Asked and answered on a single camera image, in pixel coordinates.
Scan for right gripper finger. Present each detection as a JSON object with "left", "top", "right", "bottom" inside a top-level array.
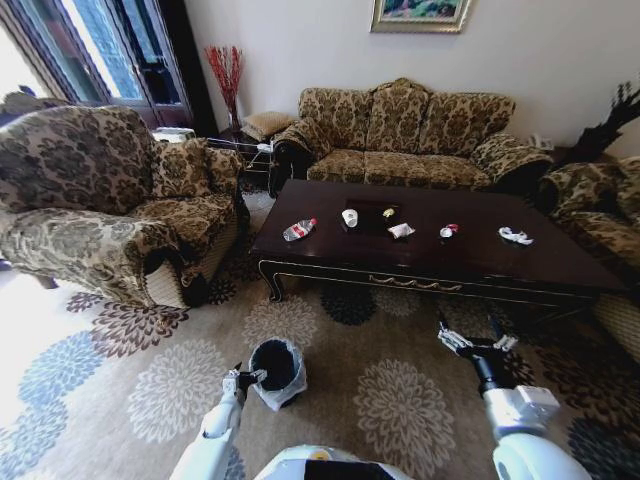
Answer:
[
  {"left": 437, "top": 310, "right": 472, "bottom": 357},
  {"left": 489, "top": 315, "right": 519, "bottom": 351}
]

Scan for black bin with white bag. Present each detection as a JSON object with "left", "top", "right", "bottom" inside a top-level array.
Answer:
[{"left": 246, "top": 337, "right": 308, "bottom": 413}]

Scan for dark wooden coffee table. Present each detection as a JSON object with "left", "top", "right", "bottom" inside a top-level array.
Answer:
[{"left": 249, "top": 178, "right": 630, "bottom": 327}]

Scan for floral patterned rug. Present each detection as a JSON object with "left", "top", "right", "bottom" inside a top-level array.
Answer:
[{"left": 0, "top": 185, "right": 640, "bottom": 480}]

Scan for white crumpled tissue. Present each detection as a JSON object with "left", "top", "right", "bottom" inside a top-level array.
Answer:
[{"left": 497, "top": 225, "right": 535, "bottom": 247}]

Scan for white robot front shell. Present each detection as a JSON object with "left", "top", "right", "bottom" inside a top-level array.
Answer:
[{"left": 253, "top": 443, "right": 417, "bottom": 480}]

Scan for crushed clear plastic bottle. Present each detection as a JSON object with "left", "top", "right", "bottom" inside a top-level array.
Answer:
[{"left": 282, "top": 217, "right": 320, "bottom": 243}]

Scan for patterned fabric armchair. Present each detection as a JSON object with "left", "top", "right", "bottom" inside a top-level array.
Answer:
[
  {"left": 536, "top": 155, "right": 640, "bottom": 364},
  {"left": 0, "top": 103, "right": 247, "bottom": 309}
]

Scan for patterned three-seat sofa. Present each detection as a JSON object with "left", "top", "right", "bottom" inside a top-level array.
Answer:
[{"left": 271, "top": 77, "right": 555, "bottom": 197}]

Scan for patterned square cushion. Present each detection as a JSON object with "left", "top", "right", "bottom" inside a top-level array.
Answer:
[{"left": 151, "top": 141, "right": 215, "bottom": 200}]

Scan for glass side table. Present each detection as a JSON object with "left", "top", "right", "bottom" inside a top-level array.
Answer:
[{"left": 206, "top": 133, "right": 277, "bottom": 177}]

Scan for black feather decoration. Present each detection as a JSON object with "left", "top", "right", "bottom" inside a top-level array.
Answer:
[{"left": 563, "top": 81, "right": 640, "bottom": 165}]

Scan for beige quilted cushion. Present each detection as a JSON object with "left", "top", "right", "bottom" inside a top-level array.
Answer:
[{"left": 241, "top": 111, "right": 294, "bottom": 142}]

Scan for red decorative branches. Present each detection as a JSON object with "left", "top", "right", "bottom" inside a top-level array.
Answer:
[{"left": 203, "top": 45, "right": 245, "bottom": 115}]

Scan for gold framed painting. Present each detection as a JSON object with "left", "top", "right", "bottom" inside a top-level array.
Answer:
[{"left": 369, "top": 0, "right": 474, "bottom": 35}]

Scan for dark framed glass door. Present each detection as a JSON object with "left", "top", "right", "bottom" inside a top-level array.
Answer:
[{"left": 0, "top": 0, "right": 202, "bottom": 132}]

